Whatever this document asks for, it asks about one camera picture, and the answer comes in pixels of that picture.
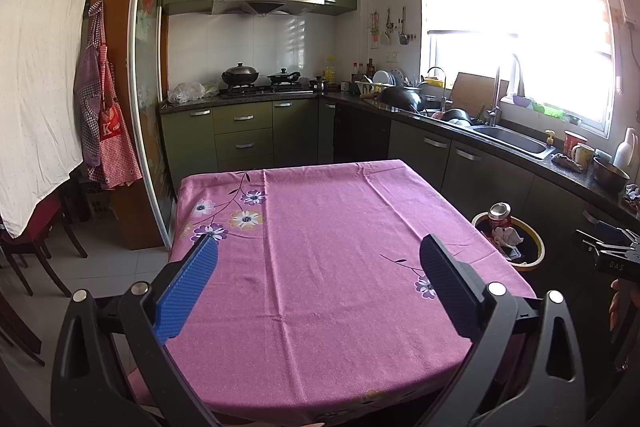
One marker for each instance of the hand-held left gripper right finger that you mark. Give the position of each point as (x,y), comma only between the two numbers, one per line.
(445,287)

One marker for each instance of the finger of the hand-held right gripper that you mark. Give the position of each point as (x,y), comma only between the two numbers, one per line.
(590,242)
(612,232)

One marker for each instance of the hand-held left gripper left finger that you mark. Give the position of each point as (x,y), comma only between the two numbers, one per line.
(185,292)

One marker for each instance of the yellow rimmed trash bin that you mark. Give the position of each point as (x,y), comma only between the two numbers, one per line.
(537,247)

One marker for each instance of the white tissue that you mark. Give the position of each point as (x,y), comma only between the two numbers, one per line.
(506,238)

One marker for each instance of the red soda can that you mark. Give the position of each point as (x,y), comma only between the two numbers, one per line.
(500,217)

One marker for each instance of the person's right hand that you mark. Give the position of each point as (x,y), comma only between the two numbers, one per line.
(616,307)

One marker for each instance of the dark metal bowl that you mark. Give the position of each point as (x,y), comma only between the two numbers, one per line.
(610,177)

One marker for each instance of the white ceramic vase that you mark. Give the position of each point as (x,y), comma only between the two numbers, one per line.
(625,152)

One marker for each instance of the brown scrubbing brush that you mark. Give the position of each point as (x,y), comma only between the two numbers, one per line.
(569,163)

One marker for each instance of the yellow white mug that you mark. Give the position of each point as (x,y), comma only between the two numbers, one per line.
(584,155)

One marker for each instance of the red mug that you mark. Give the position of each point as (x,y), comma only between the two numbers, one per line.
(574,141)

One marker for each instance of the yellow soap pump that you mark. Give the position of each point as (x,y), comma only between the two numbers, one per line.
(550,138)

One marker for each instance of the pink floral tablecloth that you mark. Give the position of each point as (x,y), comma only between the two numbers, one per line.
(325,282)

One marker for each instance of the steel sink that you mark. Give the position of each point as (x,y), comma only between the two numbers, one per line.
(515,142)

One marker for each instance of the green plastic basket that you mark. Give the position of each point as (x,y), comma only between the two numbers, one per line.
(549,111)

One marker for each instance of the purple bowl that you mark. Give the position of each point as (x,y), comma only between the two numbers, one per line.
(522,101)

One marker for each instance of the dark wooden red-seat chair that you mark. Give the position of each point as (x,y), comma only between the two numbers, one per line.
(45,217)

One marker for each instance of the red checked apron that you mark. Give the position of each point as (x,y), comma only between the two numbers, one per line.
(117,147)

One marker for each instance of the steel kitchen faucet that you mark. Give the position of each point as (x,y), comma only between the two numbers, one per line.
(495,107)

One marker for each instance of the black bowl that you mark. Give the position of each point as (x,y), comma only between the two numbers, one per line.
(456,117)

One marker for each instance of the green lower kitchen cabinets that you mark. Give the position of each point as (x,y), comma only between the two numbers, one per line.
(240,122)

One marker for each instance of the wooden cutting board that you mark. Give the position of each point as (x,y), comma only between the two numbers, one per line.
(475,92)

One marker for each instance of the large black wok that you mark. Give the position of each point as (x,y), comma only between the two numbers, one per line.
(402,99)

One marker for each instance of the thin curved faucet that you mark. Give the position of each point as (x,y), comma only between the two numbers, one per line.
(444,92)

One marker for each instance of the clear plastic bag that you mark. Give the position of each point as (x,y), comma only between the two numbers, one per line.
(190,93)

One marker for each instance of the dark stone countertop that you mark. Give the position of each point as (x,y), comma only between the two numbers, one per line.
(350,99)

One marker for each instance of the dish rack with plates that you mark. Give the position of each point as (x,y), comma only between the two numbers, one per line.
(380,81)

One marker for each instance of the purple checked apron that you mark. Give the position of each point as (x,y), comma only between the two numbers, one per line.
(87,97)

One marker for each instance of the gas stove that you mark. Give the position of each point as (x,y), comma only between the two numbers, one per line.
(270,91)

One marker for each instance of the black wok with lid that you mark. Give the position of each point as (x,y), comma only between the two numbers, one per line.
(240,76)

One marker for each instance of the row of condiment bottles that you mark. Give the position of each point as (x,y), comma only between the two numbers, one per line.
(362,69)

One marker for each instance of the black pan with lid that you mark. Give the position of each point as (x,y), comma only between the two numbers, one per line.
(283,78)

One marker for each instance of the small dark pot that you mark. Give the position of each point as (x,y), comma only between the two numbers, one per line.
(318,84)

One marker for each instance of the bright window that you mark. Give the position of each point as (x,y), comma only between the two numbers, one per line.
(525,7)

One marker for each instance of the yellow oil bottle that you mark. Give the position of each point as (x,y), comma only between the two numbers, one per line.
(329,71)

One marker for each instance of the white hanging cloth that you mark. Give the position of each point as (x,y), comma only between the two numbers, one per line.
(40,82)

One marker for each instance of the hanging white scoop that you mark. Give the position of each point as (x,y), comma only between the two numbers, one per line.
(385,38)

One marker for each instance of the glass sliding door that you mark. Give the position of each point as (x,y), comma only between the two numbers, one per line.
(150,32)

